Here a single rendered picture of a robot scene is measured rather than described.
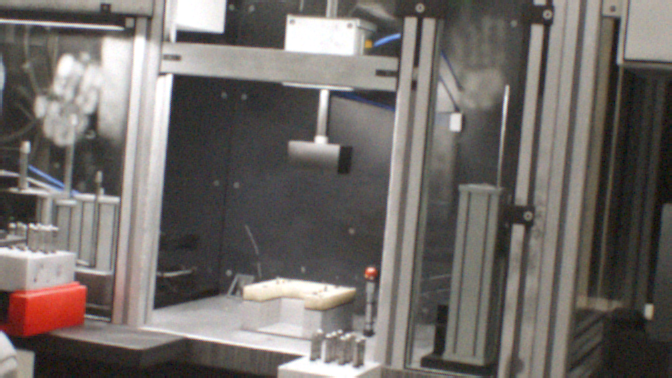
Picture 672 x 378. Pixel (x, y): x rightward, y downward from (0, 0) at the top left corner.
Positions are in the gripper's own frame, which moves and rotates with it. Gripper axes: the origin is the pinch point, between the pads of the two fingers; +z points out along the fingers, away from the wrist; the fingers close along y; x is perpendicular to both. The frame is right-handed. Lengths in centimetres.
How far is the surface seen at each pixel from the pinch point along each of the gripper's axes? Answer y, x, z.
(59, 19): 36.1, 2.1, 11.5
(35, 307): -4.0, -6.4, -1.3
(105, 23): 36.2, -5.8, 11.4
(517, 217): 16, -68, 16
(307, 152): 19.9, -30.2, 34.3
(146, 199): 11.1, -12.7, 16.1
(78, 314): -6.5, -6.5, 10.2
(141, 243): 4.5, -12.6, 16.0
